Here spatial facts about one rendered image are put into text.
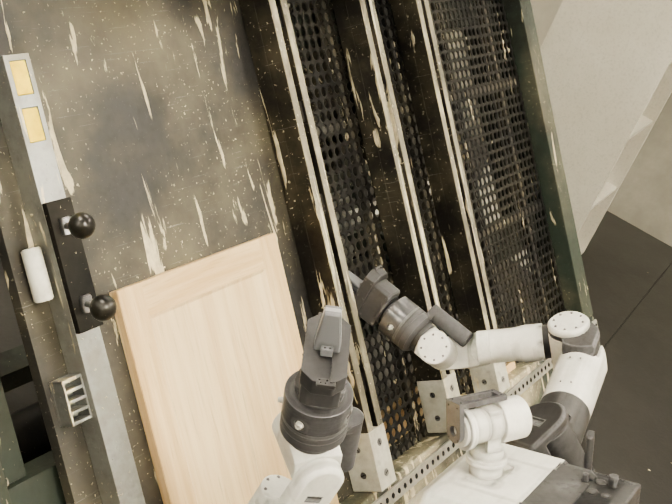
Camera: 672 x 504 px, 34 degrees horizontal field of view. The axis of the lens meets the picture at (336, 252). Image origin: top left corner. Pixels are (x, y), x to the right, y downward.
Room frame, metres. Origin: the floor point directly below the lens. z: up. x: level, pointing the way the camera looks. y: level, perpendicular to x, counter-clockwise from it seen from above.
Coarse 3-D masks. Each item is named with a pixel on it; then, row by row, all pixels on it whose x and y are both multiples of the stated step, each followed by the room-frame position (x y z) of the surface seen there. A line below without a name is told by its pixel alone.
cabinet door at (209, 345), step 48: (144, 288) 1.50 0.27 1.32; (192, 288) 1.59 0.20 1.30; (240, 288) 1.70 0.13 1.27; (144, 336) 1.46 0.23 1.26; (192, 336) 1.55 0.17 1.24; (240, 336) 1.65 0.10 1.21; (288, 336) 1.76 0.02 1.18; (144, 384) 1.41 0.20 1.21; (192, 384) 1.51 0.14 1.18; (240, 384) 1.60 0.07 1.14; (192, 432) 1.46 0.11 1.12; (240, 432) 1.56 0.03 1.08; (192, 480) 1.42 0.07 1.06; (240, 480) 1.51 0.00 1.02
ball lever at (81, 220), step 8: (72, 216) 1.30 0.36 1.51; (80, 216) 1.30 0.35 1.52; (88, 216) 1.30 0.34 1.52; (64, 224) 1.37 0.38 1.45; (72, 224) 1.29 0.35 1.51; (80, 224) 1.29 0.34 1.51; (88, 224) 1.29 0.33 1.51; (64, 232) 1.37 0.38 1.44; (72, 232) 1.29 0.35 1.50; (80, 232) 1.29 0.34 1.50; (88, 232) 1.29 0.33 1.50
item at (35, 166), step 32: (0, 64) 1.43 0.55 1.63; (0, 96) 1.42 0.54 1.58; (32, 96) 1.44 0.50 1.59; (32, 160) 1.39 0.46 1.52; (32, 192) 1.38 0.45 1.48; (64, 192) 1.42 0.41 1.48; (32, 224) 1.37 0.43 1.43; (64, 320) 1.33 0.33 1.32; (64, 352) 1.32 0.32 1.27; (96, 352) 1.34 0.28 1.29; (96, 384) 1.31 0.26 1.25; (96, 416) 1.29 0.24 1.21; (96, 448) 1.28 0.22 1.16; (128, 448) 1.31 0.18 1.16; (96, 480) 1.27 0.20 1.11; (128, 480) 1.28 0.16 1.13
